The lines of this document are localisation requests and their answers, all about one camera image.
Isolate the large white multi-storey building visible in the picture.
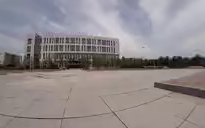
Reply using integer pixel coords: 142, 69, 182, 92
24, 32, 121, 70

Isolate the row of dark trees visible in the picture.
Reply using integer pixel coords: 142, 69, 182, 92
89, 54, 205, 70

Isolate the raised paved platform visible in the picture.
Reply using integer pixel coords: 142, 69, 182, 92
153, 68, 205, 101

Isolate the pale stone paved plaza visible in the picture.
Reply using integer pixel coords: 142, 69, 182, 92
0, 68, 205, 128

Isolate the low grey building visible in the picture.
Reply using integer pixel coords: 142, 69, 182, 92
0, 52, 24, 67

